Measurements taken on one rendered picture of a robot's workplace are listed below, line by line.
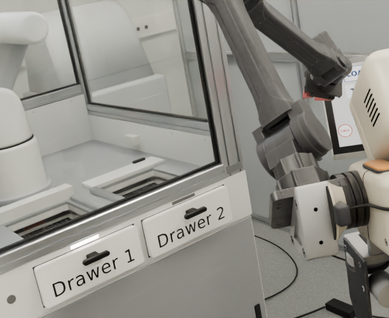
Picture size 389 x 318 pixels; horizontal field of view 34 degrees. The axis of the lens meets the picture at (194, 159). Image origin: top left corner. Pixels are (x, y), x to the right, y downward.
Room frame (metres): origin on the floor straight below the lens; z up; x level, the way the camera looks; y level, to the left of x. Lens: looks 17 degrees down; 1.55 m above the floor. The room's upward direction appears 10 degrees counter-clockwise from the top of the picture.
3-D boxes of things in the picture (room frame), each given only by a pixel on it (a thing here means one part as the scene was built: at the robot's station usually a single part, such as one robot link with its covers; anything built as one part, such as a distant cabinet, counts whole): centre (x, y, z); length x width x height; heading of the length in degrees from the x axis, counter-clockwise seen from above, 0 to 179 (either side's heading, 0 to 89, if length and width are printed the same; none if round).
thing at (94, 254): (1.45, 0.29, 0.91); 0.07 x 0.04 x 0.01; 124
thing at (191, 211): (1.62, 0.03, 0.91); 0.07 x 0.04 x 0.01; 124
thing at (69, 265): (1.47, 0.31, 0.87); 0.29 x 0.02 x 0.11; 124
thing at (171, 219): (1.65, 0.04, 0.87); 0.29 x 0.02 x 0.11; 124
